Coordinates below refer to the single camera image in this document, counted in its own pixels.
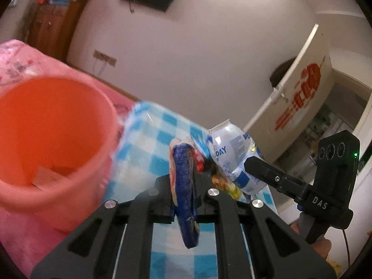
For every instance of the white door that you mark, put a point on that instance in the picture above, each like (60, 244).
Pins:
(290, 128)

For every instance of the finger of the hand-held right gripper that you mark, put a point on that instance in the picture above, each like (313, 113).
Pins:
(270, 175)

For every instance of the wall socket strip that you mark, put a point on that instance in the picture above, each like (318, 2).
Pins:
(104, 57)

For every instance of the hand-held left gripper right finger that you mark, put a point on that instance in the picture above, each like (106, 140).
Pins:
(204, 203)

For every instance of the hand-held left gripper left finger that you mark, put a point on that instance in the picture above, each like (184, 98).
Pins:
(162, 199)

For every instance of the brown cardboard piece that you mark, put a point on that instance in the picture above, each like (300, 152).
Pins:
(49, 177)

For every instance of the pink printed blanket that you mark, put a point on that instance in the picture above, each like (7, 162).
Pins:
(26, 247)

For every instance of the white and blue plastic pouch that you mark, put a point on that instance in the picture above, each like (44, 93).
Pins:
(232, 151)

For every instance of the blue snack wrapper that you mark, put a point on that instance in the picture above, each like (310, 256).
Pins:
(183, 174)

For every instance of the yellow candy wrapper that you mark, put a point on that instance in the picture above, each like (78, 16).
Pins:
(225, 184)

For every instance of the red door decoration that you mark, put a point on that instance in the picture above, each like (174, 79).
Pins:
(305, 93)

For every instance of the orange plastic bucket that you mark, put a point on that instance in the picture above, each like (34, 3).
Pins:
(55, 133)

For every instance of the blue checked tablecloth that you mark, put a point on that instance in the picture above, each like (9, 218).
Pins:
(145, 148)

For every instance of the display shelf with bottles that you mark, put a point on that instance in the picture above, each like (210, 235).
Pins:
(322, 128)

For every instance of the person's right hand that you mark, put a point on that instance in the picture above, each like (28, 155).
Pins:
(323, 248)

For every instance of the brown wooden cabinet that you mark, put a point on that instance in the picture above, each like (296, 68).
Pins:
(52, 32)

